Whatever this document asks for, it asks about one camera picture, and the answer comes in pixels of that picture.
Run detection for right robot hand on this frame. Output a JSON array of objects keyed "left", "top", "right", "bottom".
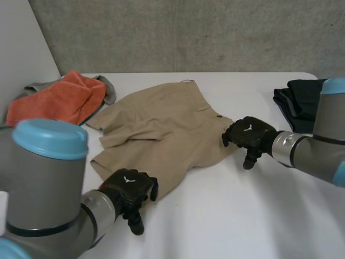
[{"left": 222, "top": 116, "right": 279, "bottom": 171}]

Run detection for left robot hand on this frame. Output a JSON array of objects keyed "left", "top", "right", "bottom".
[{"left": 98, "top": 168, "right": 159, "bottom": 236}]

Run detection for beige shorts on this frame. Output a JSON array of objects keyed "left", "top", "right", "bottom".
[{"left": 85, "top": 79, "right": 234, "bottom": 202}]

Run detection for dark blue cloth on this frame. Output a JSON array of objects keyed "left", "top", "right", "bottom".
[{"left": 272, "top": 78, "right": 328, "bottom": 134}]

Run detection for grey towel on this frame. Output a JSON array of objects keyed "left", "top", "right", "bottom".
[{"left": 12, "top": 75, "right": 117, "bottom": 106}]

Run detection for coral towel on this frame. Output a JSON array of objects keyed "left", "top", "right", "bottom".
[{"left": 5, "top": 70, "right": 107, "bottom": 127}]

